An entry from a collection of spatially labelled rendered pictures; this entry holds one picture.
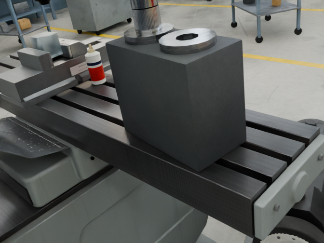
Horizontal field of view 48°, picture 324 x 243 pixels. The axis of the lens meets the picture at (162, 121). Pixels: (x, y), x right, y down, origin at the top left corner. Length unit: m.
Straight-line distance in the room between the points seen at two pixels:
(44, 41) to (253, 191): 0.69
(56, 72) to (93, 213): 0.40
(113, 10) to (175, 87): 5.20
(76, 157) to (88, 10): 4.68
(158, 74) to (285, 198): 0.28
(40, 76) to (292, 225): 0.75
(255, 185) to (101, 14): 5.10
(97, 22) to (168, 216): 4.46
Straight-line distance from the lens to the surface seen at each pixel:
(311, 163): 0.67
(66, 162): 0.93
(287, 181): 0.59
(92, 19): 5.49
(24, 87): 0.99
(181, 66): 0.51
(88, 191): 0.99
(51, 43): 1.04
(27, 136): 0.99
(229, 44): 0.56
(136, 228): 1.19
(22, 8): 7.49
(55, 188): 0.94
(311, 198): 1.08
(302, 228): 1.02
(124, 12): 5.88
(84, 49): 1.06
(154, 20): 0.63
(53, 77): 1.02
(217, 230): 1.83
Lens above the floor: 1.32
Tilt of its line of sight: 29 degrees down
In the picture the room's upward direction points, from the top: 10 degrees counter-clockwise
